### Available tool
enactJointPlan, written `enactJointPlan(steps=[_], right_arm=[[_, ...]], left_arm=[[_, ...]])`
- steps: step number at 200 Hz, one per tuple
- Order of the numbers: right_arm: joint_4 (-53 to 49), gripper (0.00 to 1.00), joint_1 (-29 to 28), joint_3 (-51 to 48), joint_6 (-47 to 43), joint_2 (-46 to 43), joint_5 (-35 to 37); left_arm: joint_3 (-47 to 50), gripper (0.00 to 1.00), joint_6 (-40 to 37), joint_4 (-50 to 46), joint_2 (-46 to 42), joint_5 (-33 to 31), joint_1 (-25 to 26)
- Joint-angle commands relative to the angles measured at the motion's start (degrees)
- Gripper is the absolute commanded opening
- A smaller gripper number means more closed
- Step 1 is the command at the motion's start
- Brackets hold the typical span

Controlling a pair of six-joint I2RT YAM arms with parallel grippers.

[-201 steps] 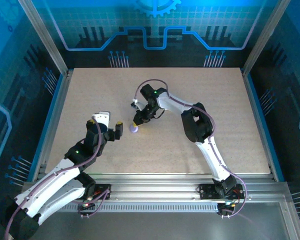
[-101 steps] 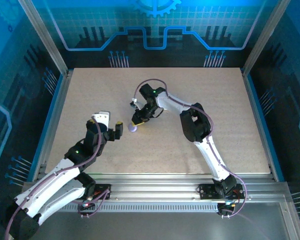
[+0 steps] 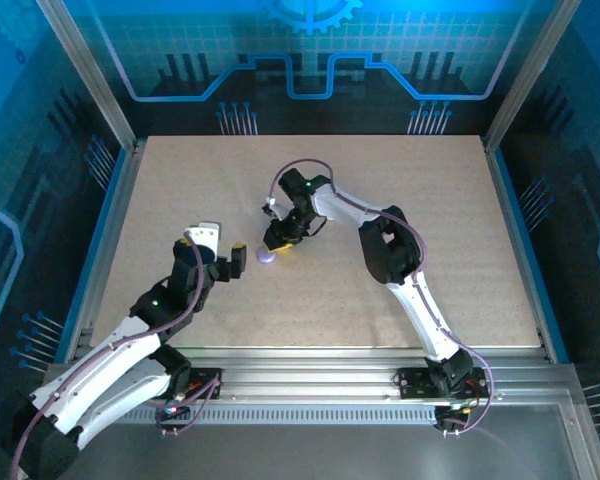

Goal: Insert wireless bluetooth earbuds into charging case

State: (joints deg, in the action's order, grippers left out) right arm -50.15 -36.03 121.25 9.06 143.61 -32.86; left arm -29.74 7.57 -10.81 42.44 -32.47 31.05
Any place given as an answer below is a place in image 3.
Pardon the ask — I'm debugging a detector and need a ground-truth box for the aluminium table side rail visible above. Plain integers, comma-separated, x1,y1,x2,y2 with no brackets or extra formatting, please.
481,137,569,364
62,139,149,364

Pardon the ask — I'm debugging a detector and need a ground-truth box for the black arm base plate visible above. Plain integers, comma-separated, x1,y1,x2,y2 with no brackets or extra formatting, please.
179,366,225,401
397,367,486,401

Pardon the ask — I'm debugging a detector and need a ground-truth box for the aluminium mounting rail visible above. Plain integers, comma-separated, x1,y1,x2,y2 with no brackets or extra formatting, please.
44,346,579,407

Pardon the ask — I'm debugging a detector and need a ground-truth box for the slotted grey cable duct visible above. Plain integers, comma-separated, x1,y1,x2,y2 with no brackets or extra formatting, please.
119,405,439,425

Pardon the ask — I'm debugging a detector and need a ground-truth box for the aluminium frame post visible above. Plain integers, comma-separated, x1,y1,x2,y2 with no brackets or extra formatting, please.
34,0,149,154
482,0,584,151

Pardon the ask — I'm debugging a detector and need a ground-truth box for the grey metal base plate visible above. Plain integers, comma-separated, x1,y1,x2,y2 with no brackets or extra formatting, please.
9,419,600,480

